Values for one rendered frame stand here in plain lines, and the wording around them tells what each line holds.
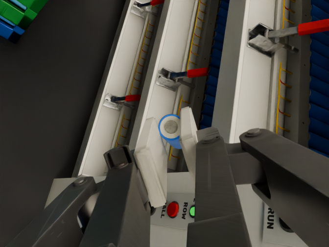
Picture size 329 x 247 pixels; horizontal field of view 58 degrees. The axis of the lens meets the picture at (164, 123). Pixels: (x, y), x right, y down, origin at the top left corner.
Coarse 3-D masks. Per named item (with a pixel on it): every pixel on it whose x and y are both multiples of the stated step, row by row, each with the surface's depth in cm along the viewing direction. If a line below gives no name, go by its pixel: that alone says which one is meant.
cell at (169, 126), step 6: (168, 114) 20; (174, 114) 20; (162, 120) 20; (168, 120) 20; (174, 120) 20; (162, 126) 20; (168, 126) 20; (174, 126) 20; (162, 132) 20; (168, 132) 20; (174, 132) 20; (168, 138) 20; (174, 138) 20; (174, 144) 22
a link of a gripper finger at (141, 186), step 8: (96, 184) 14; (144, 184) 14; (96, 192) 13; (144, 192) 14; (88, 200) 12; (96, 200) 13; (144, 200) 13; (80, 208) 12; (88, 208) 12; (80, 216) 13; (88, 216) 13
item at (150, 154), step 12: (144, 132) 17; (156, 132) 18; (144, 144) 14; (156, 144) 17; (144, 156) 14; (156, 156) 15; (144, 168) 14; (156, 168) 14; (144, 180) 14; (156, 180) 14; (156, 192) 14; (156, 204) 14
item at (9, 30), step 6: (0, 24) 63; (6, 24) 63; (0, 30) 65; (6, 30) 65; (12, 30) 64; (18, 30) 63; (24, 30) 63; (6, 36) 67; (12, 36) 66; (18, 36) 66; (12, 42) 68
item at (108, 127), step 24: (144, 0) 79; (144, 24) 76; (120, 48) 72; (144, 48) 75; (120, 72) 70; (144, 72) 70; (120, 96) 69; (96, 120) 65; (120, 120) 67; (96, 144) 64; (120, 144) 66; (96, 168) 62
